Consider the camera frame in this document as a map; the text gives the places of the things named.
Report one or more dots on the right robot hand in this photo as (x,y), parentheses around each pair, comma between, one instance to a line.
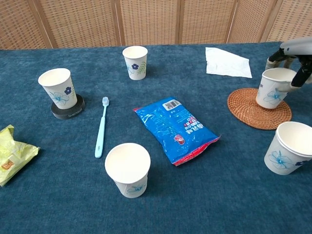
(301,47)

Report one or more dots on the white floral paper cup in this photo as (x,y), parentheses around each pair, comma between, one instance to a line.
(128,165)
(278,158)
(269,90)

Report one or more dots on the white paper napkin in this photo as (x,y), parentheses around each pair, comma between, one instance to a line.
(228,64)

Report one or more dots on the round woven rattan coaster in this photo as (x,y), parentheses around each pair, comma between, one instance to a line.
(243,107)

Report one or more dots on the nested inner paper cup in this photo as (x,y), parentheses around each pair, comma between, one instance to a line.
(296,139)

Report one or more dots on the paper cup with green leaves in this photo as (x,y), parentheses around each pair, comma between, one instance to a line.
(134,61)

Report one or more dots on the black round coaster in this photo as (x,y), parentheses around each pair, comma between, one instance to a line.
(69,112)

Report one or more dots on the paper cup with navy flower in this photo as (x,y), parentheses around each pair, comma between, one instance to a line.
(58,87)

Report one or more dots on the woven rattan folding screen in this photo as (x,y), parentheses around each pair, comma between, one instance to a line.
(151,22)

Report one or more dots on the blue snack bag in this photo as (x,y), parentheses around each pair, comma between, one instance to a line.
(174,131)

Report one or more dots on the light blue toothbrush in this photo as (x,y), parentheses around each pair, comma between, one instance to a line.
(101,131)

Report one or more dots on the blue tablecloth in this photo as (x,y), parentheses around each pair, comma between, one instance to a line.
(73,207)

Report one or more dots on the yellow-green plastic package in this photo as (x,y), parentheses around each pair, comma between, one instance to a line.
(12,153)

